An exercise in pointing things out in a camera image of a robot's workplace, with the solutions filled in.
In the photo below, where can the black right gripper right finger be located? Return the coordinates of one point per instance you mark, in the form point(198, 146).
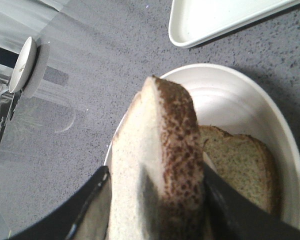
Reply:
point(233, 217)

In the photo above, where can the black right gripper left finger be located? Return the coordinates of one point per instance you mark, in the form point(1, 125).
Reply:
point(84, 216)

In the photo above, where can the white bread slice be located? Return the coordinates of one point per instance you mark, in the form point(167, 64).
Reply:
point(157, 167)

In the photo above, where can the round cream plate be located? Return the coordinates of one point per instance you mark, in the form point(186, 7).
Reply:
point(229, 100)

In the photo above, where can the bread slice under egg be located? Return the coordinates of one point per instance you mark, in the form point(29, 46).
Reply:
point(246, 164)

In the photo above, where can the cream bear print tray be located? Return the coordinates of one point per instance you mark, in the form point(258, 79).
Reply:
point(193, 22)

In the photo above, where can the white round disc object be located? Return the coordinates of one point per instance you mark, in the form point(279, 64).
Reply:
point(29, 68)

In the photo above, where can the grey curtain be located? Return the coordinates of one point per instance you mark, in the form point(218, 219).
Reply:
point(20, 19)

